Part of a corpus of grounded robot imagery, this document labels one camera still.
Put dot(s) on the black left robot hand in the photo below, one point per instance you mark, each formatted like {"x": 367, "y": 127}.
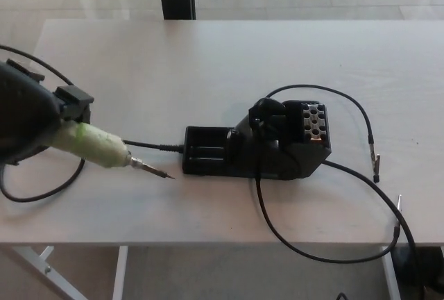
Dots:
{"x": 24, "y": 119}

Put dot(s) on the tape-wrapped soldering iron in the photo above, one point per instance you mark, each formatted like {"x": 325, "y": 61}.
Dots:
{"x": 100, "y": 147}

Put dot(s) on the black soldering iron stand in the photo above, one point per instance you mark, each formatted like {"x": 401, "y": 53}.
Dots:
{"x": 277, "y": 161}

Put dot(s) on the white metal table leg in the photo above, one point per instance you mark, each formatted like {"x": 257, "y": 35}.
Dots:
{"x": 119, "y": 274}
{"x": 389, "y": 275}

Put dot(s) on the black object under table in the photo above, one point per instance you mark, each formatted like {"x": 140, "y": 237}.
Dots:
{"x": 425, "y": 275}

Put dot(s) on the white diagonal table frame brace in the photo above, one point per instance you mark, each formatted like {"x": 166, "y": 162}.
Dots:
{"x": 41, "y": 272}

